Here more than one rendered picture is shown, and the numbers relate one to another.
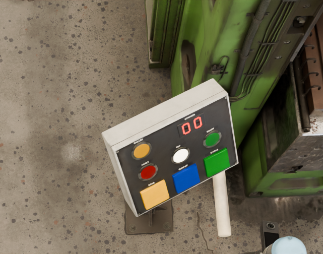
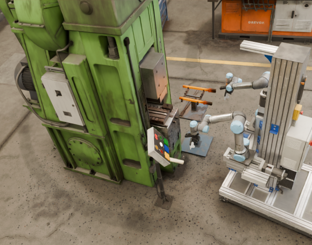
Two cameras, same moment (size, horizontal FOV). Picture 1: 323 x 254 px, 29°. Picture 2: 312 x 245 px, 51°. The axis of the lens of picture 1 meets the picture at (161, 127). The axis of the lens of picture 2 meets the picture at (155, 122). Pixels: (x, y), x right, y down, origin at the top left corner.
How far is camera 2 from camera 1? 216 cm
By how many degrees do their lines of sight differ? 35
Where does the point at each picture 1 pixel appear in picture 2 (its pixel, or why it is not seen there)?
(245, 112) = not seen: hidden behind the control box
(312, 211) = (185, 159)
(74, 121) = (124, 212)
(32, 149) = (126, 228)
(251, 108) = not seen: hidden behind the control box
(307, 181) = (177, 153)
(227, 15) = (137, 116)
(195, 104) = (152, 133)
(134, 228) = (168, 206)
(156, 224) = (169, 200)
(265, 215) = (181, 171)
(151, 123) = (151, 142)
